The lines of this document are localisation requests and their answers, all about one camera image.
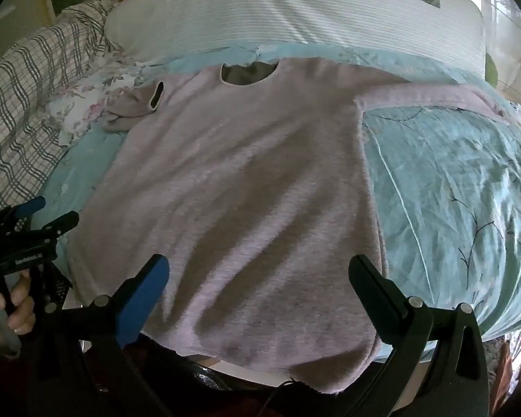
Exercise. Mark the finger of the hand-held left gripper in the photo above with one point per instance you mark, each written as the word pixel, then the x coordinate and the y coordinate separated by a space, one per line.
pixel 60 222
pixel 31 206

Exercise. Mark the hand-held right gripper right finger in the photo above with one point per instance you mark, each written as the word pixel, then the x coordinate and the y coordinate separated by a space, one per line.
pixel 371 293

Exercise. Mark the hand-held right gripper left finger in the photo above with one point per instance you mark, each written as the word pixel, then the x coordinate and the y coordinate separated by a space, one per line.
pixel 145 297

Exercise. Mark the pink fuzzy sweater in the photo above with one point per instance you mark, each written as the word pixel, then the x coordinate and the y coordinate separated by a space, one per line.
pixel 243 208

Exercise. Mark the person's left hand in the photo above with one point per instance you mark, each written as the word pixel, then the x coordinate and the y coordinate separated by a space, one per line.
pixel 19 312

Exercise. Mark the white plaid bed sheet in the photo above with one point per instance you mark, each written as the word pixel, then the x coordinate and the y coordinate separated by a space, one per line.
pixel 30 108

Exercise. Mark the light blue branch-print quilt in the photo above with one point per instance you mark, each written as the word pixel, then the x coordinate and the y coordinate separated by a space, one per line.
pixel 451 208

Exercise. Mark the white floral cloth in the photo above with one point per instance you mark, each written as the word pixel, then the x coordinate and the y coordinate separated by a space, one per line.
pixel 91 95

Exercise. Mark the white ribbed pillow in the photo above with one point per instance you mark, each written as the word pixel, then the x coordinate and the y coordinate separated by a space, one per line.
pixel 286 13

